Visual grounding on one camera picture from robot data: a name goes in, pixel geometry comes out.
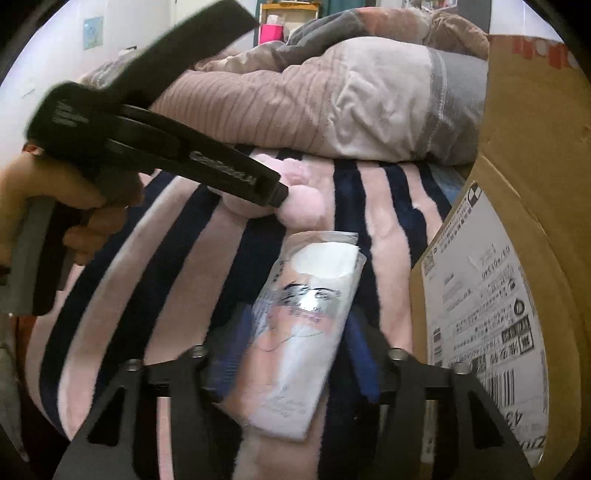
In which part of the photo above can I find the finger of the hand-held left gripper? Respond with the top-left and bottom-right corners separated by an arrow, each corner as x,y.
78,0 -> 260,109
106,105 -> 289,208

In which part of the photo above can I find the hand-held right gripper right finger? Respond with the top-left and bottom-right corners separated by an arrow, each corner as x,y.
318,318 -> 534,480

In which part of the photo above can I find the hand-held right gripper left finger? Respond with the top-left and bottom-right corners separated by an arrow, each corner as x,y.
53,309 -> 259,480

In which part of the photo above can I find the pink tissue packet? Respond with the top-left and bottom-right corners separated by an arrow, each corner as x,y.
217,231 -> 365,441

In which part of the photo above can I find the pink plush toy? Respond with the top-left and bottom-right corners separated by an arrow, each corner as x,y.
222,154 -> 333,232

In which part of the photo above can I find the cardboard box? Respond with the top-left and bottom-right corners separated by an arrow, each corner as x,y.
411,32 -> 591,472

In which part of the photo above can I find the person's left hand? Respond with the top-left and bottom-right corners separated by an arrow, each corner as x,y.
0,148 -> 145,267

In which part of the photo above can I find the yellow shelf unit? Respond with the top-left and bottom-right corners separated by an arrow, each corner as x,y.
259,2 -> 321,44

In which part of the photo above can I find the pink grey striped duvet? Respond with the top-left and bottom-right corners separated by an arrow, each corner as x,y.
81,7 -> 490,167

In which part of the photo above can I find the striped plush blanket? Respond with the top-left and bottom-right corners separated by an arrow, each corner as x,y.
25,148 -> 462,480

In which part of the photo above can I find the blue wall poster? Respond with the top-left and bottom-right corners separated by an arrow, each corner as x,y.
82,16 -> 105,49

